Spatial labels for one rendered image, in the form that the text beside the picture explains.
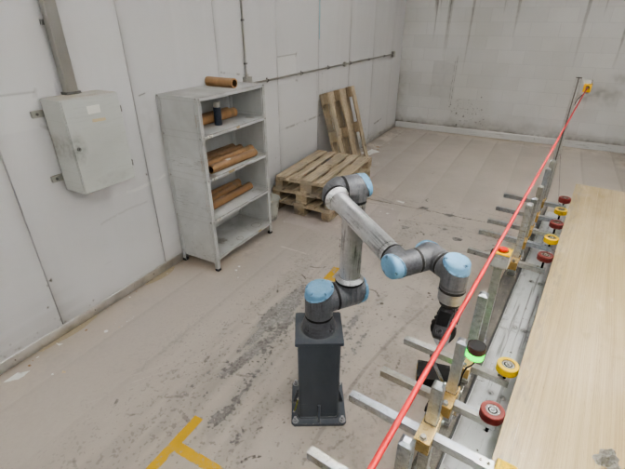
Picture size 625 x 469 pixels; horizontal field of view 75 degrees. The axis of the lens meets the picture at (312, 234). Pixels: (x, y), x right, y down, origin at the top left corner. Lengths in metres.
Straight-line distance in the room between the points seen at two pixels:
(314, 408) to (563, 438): 1.36
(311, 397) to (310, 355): 0.32
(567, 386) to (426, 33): 7.88
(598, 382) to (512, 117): 7.37
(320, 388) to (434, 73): 7.48
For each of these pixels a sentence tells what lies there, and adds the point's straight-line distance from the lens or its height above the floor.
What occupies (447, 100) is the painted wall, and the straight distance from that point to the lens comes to 9.03.
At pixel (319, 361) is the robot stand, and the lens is 2.29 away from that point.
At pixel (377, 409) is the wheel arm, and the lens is 1.46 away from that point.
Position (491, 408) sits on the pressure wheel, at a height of 0.91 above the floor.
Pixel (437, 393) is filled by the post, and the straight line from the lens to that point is 1.34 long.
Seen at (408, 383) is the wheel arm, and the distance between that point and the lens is 1.69.
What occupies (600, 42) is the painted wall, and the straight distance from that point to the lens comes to 8.78.
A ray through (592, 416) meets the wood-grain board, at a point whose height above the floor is 0.90.
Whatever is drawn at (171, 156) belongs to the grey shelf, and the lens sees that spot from 3.73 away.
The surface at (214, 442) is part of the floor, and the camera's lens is 2.61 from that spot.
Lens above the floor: 2.09
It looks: 28 degrees down
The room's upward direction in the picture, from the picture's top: straight up
